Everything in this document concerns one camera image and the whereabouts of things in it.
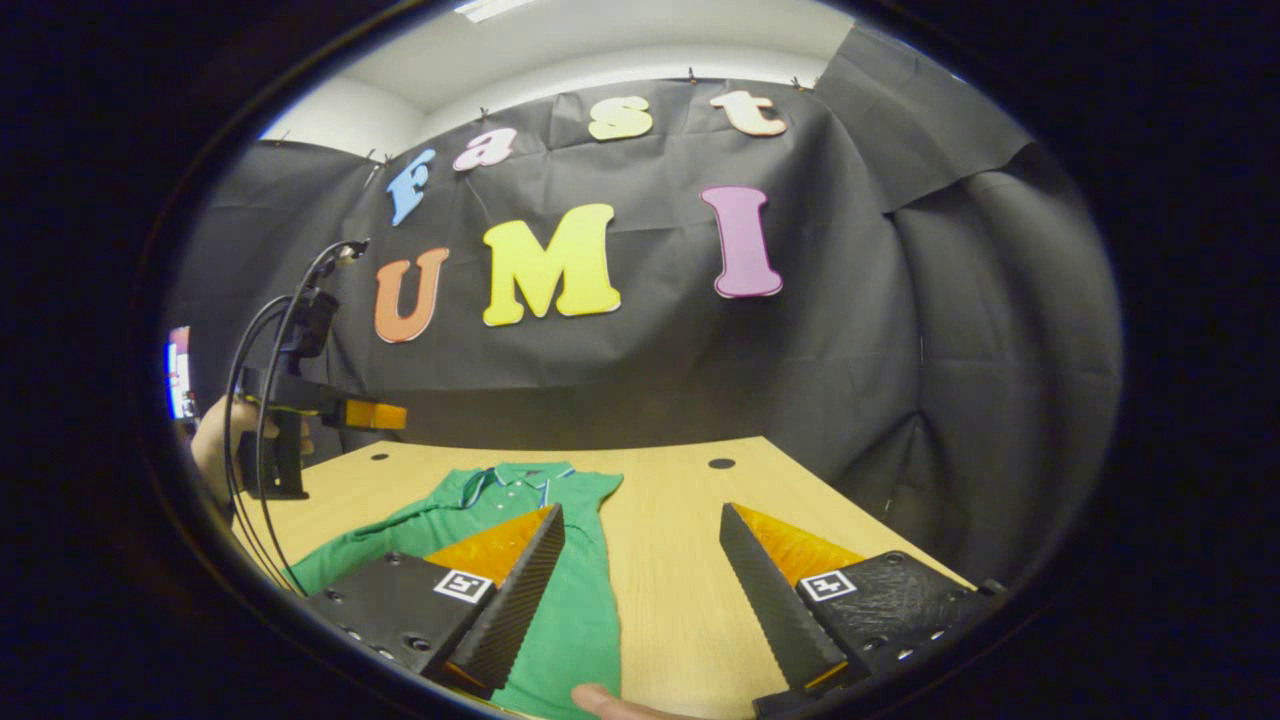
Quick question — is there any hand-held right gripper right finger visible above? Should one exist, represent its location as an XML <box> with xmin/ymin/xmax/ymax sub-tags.
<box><xmin>718</xmin><ymin>501</ymin><xmax>1008</xmax><ymax>696</ymax></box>

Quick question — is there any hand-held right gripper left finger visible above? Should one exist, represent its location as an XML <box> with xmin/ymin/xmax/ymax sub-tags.
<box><xmin>303</xmin><ymin>501</ymin><xmax>568</xmax><ymax>699</ymax></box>

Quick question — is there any green T-shirt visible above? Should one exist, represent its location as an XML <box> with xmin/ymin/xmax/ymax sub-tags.
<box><xmin>285</xmin><ymin>460</ymin><xmax>626</xmax><ymax>720</ymax></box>

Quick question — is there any computer monitor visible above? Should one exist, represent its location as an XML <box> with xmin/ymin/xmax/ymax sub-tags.
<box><xmin>164</xmin><ymin>325</ymin><xmax>197</xmax><ymax>421</ymax></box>

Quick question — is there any ceiling light panel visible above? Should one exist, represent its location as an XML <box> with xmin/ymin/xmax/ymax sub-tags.
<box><xmin>452</xmin><ymin>0</ymin><xmax>539</xmax><ymax>23</ymax></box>

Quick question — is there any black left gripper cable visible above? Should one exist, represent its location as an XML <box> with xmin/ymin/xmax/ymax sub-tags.
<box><xmin>224</xmin><ymin>240</ymin><xmax>351</xmax><ymax>596</ymax></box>

